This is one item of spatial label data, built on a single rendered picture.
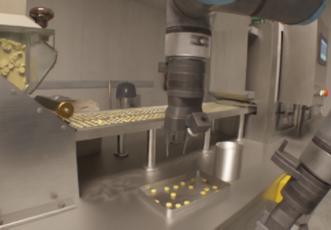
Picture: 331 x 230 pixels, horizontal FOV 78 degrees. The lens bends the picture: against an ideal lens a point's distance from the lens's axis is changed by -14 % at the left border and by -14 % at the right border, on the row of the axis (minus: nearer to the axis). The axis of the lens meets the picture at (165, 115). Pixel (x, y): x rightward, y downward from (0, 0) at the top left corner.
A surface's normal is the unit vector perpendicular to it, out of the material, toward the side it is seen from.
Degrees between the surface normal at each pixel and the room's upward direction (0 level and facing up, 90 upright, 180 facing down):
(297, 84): 90
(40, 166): 90
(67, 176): 90
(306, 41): 90
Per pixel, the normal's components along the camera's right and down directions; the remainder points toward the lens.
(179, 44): -0.41, 0.13
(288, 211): -0.65, 0.16
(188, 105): 0.45, 0.31
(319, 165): -0.73, -0.13
